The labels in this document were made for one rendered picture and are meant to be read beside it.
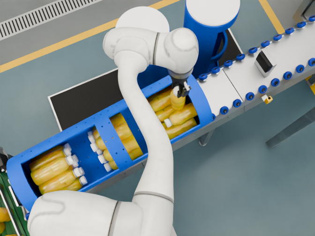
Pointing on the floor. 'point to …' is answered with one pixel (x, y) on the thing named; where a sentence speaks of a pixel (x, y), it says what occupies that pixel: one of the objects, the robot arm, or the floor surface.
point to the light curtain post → (292, 128)
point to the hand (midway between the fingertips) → (178, 88)
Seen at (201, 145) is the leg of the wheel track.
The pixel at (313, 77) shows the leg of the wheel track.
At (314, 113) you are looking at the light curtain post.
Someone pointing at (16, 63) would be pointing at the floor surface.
